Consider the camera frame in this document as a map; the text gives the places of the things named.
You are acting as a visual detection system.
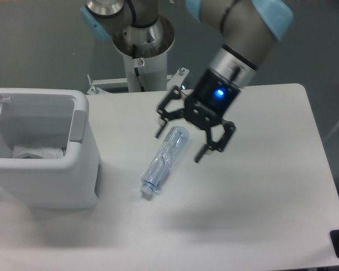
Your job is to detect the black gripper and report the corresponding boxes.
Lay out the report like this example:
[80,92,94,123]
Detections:
[155,67,241,163]

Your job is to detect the clear crushed plastic bottle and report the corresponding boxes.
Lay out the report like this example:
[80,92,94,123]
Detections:
[140,126,189,199]

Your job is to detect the white plastic bag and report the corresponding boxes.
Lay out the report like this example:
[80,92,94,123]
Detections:
[12,145,66,159]

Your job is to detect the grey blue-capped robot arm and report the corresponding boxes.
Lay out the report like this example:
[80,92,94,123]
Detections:
[80,1,293,161]

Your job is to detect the white open trash can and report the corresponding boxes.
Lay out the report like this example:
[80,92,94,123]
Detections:
[0,88,102,209]

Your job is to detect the white pedestal base frame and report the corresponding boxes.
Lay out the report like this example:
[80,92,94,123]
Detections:
[86,67,190,95]

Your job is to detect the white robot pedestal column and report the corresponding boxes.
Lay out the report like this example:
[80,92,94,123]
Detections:
[123,53,167,93]

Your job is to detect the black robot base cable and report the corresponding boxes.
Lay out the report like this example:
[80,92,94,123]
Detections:
[131,44,146,93]

